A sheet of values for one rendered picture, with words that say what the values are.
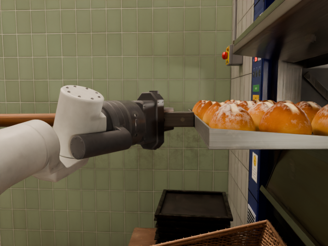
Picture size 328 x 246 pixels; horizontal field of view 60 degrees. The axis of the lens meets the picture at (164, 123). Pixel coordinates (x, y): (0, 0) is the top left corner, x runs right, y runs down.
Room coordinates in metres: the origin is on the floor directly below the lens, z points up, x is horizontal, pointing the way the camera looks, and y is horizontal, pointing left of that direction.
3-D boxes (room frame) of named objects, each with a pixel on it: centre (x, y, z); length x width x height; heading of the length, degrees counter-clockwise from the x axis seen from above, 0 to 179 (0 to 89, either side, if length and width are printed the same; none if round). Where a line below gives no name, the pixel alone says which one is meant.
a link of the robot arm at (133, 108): (0.56, 0.06, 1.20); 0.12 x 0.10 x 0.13; 143
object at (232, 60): (1.54, -0.37, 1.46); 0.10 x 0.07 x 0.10; 176
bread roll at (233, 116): (0.42, -0.10, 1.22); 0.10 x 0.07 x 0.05; 179
